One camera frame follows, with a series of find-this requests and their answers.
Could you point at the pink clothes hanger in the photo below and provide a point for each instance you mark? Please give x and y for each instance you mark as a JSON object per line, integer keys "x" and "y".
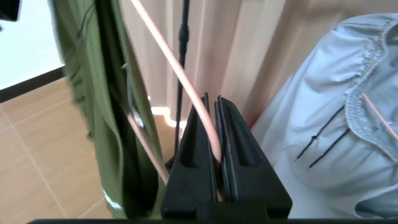
{"x": 381, "y": 116}
{"x": 183, "y": 77}

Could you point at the beige curtain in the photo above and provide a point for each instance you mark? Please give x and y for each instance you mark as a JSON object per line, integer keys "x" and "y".
{"x": 236, "y": 46}

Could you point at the green garment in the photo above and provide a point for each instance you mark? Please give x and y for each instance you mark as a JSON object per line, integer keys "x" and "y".
{"x": 105, "y": 93}

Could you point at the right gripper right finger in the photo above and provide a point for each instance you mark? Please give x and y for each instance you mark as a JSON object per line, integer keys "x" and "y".
{"x": 248, "y": 180}

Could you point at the black clothes rack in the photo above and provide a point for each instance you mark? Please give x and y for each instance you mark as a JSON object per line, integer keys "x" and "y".
{"x": 183, "y": 37}

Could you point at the pale grey shorts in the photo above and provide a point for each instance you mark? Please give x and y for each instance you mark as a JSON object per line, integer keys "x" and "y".
{"x": 311, "y": 93}

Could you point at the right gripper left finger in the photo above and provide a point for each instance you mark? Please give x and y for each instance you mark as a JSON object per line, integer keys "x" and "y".
{"x": 189, "y": 180}

